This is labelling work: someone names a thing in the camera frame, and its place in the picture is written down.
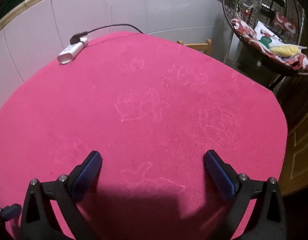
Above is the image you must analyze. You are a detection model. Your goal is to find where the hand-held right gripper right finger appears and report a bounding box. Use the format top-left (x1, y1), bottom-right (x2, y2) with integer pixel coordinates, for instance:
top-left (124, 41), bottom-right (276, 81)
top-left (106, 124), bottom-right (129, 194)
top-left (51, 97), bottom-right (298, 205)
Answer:
top-left (203, 150), bottom-right (287, 240)

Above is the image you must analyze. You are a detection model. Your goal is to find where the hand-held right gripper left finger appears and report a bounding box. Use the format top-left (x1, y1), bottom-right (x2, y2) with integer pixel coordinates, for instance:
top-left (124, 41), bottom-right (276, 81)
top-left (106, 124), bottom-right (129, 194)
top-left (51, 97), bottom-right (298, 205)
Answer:
top-left (20, 151), bottom-right (102, 240)

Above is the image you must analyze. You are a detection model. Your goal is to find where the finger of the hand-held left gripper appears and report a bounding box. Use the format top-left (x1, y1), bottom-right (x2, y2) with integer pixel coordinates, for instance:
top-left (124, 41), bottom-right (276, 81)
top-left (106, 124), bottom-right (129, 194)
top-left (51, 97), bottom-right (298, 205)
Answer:
top-left (0, 204), bottom-right (22, 221)

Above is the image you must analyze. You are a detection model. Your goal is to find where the wooden door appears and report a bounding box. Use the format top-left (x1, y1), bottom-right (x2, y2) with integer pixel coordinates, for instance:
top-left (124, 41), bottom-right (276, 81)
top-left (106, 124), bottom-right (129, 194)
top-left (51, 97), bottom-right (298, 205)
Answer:
top-left (279, 115), bottom-right (308, 196)

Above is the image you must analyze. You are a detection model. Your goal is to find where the pink tablecloth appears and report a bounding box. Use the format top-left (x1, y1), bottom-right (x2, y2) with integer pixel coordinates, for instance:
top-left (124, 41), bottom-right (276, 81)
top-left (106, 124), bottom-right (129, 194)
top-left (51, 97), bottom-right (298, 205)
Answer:
top-left (0, 31), bottom-right (288, 240)

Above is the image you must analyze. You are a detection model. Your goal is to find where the white power strip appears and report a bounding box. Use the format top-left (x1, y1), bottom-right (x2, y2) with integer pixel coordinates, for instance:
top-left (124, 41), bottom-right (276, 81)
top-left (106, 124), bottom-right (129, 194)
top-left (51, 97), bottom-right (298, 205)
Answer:
top-left (57, 37), bottom-right (89, 65)

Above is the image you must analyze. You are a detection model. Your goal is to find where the wooden chair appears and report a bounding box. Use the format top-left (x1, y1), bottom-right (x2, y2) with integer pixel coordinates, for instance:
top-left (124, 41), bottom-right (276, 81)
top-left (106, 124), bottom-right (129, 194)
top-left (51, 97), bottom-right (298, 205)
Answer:
top-left (176, 39), bottom-right (212, 55)

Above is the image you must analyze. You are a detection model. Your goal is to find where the yellow plush item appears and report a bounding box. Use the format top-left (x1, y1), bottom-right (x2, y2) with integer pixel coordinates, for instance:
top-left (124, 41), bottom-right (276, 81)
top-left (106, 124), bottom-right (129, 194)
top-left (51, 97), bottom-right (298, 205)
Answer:
top-left (269, 44), bottom-right (303, 57)

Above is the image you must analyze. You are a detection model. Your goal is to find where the white printed pillow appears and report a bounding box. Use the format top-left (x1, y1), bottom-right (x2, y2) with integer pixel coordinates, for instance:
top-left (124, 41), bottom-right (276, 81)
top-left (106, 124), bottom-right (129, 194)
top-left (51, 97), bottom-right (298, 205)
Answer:
top-left (254, 21), bottom-right (307, 53)

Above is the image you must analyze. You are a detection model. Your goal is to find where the red patterned seat cushion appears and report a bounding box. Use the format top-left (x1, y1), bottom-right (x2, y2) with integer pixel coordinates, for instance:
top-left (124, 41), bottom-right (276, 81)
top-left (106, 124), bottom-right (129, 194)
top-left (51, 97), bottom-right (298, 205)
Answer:
top-left (231, 12), bottom-right (308, 72)

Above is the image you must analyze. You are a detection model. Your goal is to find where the hanging wicker chair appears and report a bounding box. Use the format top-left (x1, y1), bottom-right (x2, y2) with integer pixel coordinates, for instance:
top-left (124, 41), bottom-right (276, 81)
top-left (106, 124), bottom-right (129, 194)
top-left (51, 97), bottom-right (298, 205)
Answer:
top-left (222, 0), bottom-right (308, 77)

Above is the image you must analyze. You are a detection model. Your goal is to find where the black plug with cable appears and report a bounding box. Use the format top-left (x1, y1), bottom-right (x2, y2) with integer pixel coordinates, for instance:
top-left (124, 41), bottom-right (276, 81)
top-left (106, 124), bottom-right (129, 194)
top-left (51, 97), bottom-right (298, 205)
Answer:
top-left (69, 24), bottom-right (144, 45)

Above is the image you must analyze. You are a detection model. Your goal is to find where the bamboo rail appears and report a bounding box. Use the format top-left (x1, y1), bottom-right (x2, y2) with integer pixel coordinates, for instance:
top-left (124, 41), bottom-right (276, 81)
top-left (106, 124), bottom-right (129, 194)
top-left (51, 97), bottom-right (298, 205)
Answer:
top-left (0, 0), bottom-right (223, 38)

